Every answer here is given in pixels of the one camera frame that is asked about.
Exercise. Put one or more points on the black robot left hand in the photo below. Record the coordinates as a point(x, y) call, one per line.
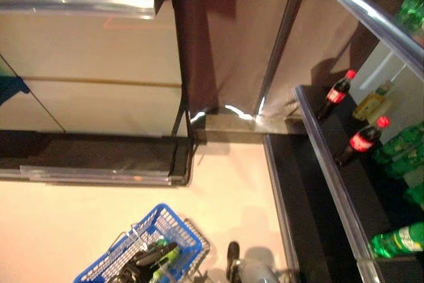
point(132, 268)

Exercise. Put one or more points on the green Sprite bottle yellow cap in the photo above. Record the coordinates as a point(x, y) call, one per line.
point(407, 137)
point(401, 160)
point(397, 240)
point(172, 253)
point(415, 193)

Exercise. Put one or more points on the blue plastic shopping basket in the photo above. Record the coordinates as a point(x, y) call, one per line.
point(159, 216)

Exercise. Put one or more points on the Coca-Cola bottle red cap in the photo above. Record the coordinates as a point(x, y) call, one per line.
point(362, 140)
point(336, 95)

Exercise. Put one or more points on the silver robot right leg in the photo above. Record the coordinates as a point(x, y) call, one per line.
point(251, 273)

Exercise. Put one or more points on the black framed display cabinet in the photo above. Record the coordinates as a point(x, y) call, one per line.
point(99, 107)

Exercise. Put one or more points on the glossy dark floor plinth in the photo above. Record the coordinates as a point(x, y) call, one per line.
point(232, 127)

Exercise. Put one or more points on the black slanted pole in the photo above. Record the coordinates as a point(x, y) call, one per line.
point(281, 41)

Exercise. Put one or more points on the small yellow tea bottle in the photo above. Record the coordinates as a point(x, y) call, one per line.
point(371, 105)

